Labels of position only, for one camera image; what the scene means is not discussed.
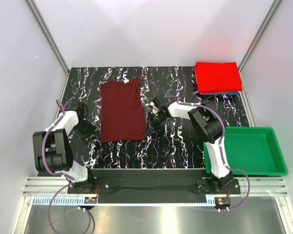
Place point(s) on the connector box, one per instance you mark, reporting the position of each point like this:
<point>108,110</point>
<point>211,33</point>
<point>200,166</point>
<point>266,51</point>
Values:
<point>223,201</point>
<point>90,200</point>

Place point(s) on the aluminium frame post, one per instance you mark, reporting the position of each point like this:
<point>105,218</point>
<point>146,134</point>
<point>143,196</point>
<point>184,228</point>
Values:
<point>46,33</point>
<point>260,32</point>

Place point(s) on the folded bright red t-shirt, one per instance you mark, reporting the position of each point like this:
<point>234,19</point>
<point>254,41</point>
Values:
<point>217,78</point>

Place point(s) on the left connector box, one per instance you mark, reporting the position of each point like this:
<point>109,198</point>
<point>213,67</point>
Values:
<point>90,200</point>

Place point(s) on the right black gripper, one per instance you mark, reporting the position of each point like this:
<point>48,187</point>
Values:
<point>152,127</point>

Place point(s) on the right connector box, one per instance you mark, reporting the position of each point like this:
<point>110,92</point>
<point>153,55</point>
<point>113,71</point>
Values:
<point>223,201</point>

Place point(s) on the right aluminium frame post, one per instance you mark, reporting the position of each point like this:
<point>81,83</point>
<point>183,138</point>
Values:
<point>260,32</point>

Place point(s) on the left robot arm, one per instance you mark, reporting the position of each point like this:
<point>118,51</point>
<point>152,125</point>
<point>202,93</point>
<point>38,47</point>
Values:
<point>53,153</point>

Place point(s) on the aluminium front rail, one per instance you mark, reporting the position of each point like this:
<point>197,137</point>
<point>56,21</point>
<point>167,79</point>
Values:
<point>262,207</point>

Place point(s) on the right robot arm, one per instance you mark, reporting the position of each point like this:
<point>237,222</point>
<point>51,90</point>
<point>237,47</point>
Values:
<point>208,125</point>

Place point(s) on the green plastic tray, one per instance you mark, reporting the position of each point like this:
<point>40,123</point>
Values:
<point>254,150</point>

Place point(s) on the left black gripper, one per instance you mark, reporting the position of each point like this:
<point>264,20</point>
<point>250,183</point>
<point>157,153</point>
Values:
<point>88,135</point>

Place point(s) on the dark red t-shirt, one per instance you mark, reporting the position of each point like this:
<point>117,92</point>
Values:
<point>122,113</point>

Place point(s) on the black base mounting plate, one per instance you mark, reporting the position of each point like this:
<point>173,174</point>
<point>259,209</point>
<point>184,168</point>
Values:
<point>154,187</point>

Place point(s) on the left aluminium frame post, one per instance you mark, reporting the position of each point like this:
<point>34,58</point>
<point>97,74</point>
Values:
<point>46,33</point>

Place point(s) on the folded blue t-shirt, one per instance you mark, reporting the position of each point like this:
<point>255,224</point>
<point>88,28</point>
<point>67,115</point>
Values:
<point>230,93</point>

